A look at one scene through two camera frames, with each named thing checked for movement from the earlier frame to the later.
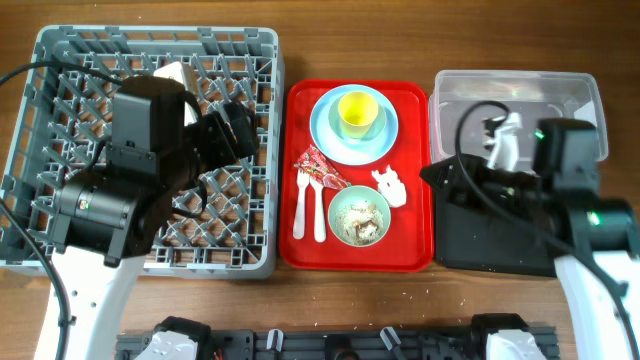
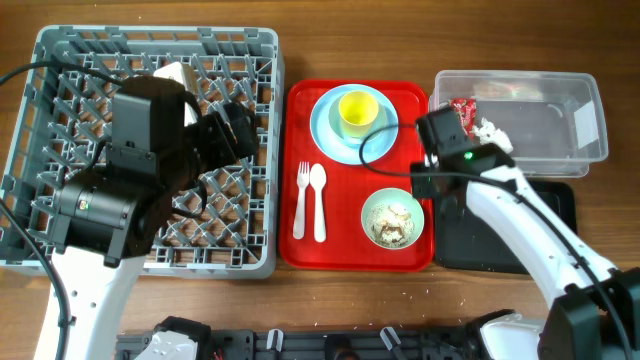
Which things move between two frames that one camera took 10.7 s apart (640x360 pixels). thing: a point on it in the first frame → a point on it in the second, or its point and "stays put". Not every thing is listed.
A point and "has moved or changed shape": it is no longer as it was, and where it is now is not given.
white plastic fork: x=302 y=178 stays put
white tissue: x=391 y=187 has moved or changed shape
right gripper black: x=454 y=180 → x=420 y=190
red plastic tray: x=352 y=198 stays put
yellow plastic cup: x=357 y=111 stays put
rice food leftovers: x=359 y=225 → x=389 y=225
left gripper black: x=223 y=152 stays put
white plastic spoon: x=320 y=228 stays put
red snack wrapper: x=314 y=163 → x=466 y=110
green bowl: x=359 y=216 → x=392 y=218
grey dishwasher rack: x=64 y=128 stays put
